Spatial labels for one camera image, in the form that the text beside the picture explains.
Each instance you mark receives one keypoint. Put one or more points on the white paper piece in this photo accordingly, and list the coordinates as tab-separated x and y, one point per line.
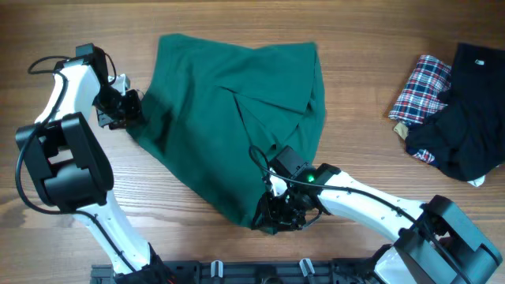
477	182

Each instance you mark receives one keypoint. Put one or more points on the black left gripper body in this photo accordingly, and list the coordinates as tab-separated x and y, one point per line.
115	109

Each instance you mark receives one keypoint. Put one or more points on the dark navy garment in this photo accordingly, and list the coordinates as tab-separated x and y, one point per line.
466	137

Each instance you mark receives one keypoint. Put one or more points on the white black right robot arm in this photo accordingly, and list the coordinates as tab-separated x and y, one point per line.
432	242

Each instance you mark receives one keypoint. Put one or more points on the black aluminium mounting rail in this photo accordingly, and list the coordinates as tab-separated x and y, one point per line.
336	271

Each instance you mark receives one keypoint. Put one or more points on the green cloth bag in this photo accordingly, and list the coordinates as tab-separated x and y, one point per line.
209	102

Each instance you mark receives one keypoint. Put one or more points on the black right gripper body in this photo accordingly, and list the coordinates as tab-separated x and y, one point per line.
274	214

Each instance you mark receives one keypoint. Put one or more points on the plaid checkered shirt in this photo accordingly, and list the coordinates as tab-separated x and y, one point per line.
418	99

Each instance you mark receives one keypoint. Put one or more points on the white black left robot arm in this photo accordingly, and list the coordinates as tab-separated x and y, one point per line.
62	169

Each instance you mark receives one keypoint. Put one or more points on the tan cardboard tag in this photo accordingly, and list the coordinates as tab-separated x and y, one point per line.
401	130

